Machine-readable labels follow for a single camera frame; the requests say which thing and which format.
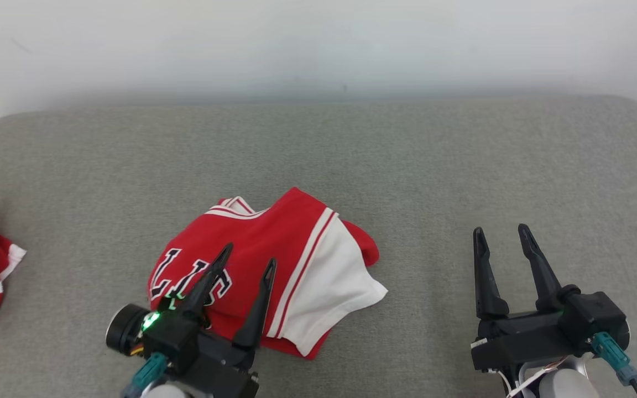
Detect teal plug left camera cable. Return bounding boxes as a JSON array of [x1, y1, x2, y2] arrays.
[[122, 353, 170, 398]]

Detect teal plug right camera cable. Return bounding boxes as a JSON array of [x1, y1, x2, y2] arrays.
[[591, 332, 637, 398]]

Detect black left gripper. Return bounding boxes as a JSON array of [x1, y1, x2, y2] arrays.
[[177, 243, 277, 398]]

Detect thin white red wires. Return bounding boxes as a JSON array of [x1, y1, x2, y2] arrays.
[[498, 357, 571, 398]]

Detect red Bulls shirt white sleeves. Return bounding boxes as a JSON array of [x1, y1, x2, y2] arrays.
[[147, 187, 389, 361]]

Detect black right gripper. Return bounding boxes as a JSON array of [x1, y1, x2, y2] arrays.
[[471, 223, 591, 371]]

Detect teal plug camera cable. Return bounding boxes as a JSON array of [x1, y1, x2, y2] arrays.
[[122, 353, 170, 398], [591, 332, 637, 398]]

